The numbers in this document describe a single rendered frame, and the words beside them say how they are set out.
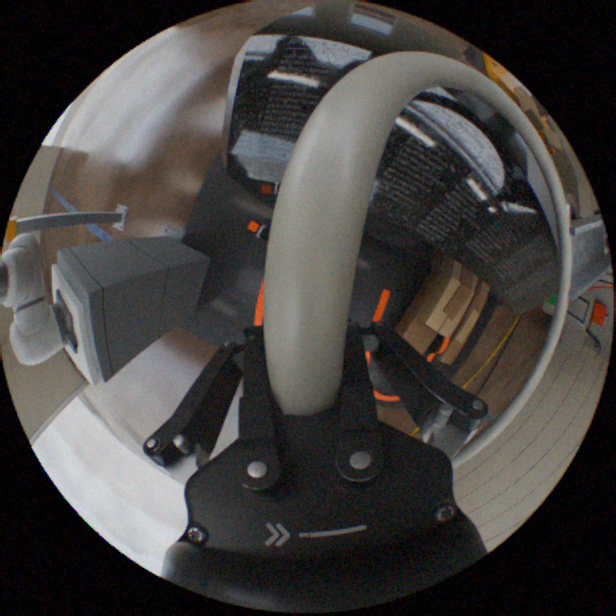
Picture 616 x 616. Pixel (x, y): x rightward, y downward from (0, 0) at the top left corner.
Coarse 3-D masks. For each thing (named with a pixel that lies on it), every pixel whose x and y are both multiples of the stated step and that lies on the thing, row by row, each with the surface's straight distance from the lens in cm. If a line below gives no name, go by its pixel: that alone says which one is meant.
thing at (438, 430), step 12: (444, 408) 8; (432, 420) 8; (444, 420) 8; (432, 432) 8; (444, 432) 8; (456, 432) 8; (468, 432) 8; (432, 444) 8; (444, 444) 8; (456, 444) 8
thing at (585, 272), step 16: (576, 224) 46; (592, 224) 52; (576, 240) 52; (592, 240) 64; (576, 256) 53; (592, 256) 65; (608, 256) 79; (576, 272) 54; (592, 272) 60; (576, 288) 48
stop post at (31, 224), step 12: (36, 216) 166; (48, 216) 162; (60, 216) 164; (72, 216) 167; (84, 216) 171; (96, 216) 176; (108, 216) 181; (120, 216) 188; (12, 228) 157; (24, 228) 160; (36, 228) 161; (48, 228) 163; (120, 228) 189; (12, 240) 159
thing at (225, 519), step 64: (320, 448) 6; (384, 448) 6; (192, 512) 7; (256, 512) 6; (320, 512) 6; (384, 512) 6; (448, 512) 6; (192, 576) 4; (256, 576) 3; (320, 576) 3; (384, 576) 3; (448, 576) 4
